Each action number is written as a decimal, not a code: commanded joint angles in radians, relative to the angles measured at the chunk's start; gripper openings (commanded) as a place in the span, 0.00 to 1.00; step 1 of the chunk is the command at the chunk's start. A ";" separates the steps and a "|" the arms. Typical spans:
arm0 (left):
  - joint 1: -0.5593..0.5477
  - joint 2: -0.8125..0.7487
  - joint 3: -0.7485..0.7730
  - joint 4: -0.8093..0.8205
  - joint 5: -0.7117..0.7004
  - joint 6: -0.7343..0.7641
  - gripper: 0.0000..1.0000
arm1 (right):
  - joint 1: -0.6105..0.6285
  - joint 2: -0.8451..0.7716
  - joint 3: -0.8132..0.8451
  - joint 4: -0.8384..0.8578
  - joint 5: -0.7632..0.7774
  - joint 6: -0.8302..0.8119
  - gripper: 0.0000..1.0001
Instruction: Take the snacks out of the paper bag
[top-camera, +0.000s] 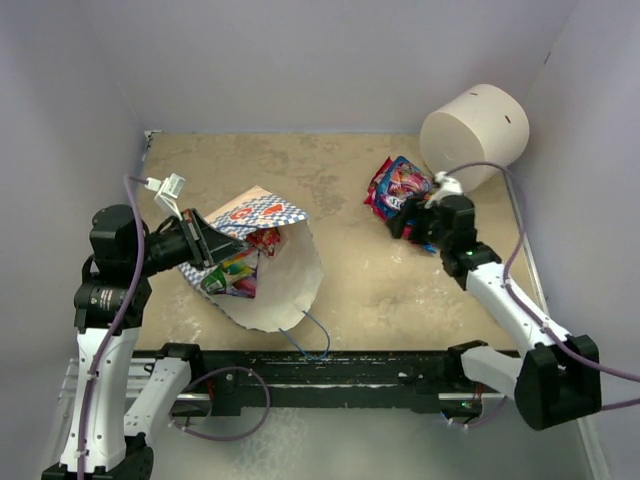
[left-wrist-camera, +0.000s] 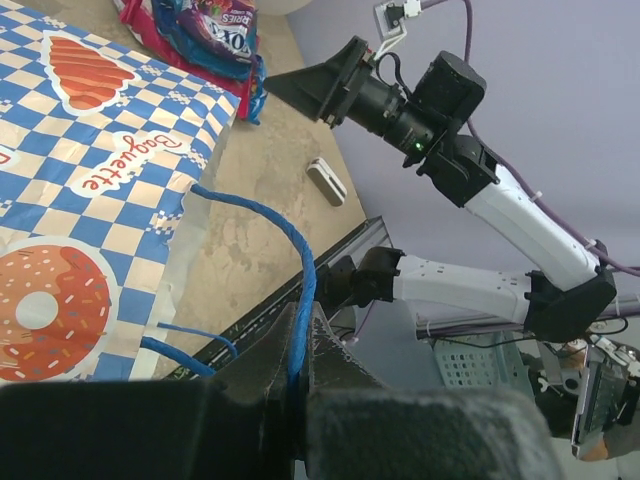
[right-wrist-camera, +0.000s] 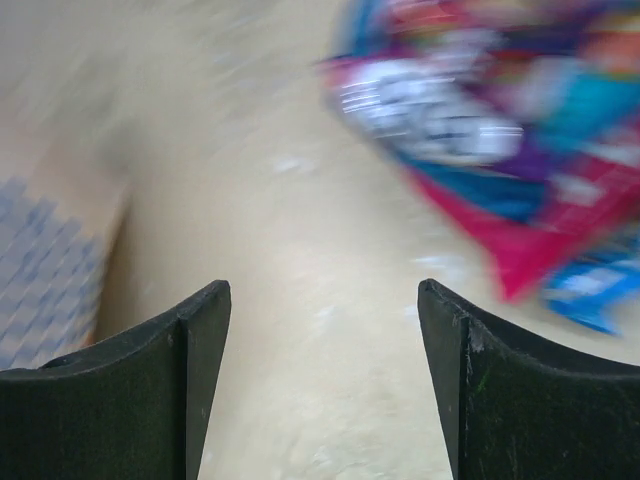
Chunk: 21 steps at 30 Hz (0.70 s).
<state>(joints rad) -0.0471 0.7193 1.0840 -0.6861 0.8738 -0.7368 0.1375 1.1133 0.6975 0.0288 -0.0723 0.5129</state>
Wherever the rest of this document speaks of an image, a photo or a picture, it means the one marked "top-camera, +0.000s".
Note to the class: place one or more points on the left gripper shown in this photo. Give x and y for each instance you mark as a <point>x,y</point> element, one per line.
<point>210,244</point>

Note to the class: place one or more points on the blue fruit sweets bag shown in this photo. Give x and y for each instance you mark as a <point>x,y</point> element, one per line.
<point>400,182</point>

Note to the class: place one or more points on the red snack packet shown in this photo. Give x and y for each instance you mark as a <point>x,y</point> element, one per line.
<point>267,241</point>

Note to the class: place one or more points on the purple Fox's sweets bag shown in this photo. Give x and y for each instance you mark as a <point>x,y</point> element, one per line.
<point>387,205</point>

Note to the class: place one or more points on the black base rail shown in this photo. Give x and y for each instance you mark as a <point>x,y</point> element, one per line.
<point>417,381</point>

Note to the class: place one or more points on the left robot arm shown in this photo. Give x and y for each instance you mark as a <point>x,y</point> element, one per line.
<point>110,438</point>

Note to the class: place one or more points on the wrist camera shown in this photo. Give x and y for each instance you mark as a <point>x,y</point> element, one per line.
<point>166,192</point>
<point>444,185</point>

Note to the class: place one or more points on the green snack packet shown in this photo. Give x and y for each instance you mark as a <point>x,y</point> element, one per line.
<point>214,281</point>

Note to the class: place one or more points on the pink REAL crisps bag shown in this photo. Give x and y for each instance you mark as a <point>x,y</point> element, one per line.
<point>380,195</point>

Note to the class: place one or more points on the orange snack packet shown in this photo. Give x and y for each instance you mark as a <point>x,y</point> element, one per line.
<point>240,274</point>

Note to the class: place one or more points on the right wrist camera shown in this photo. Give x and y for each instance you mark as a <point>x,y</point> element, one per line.
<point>444,185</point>

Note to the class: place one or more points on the cream cylinder container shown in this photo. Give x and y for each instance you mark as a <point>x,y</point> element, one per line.
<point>483,124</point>

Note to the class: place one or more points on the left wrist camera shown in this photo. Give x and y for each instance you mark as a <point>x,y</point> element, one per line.
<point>166,192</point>

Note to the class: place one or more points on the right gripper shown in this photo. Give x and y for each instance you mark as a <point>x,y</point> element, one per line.
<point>413,209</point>

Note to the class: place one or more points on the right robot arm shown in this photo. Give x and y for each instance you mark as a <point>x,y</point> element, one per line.
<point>550,381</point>

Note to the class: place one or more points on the blue checkered paper bag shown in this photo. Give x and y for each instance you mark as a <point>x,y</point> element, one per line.
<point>287,284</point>

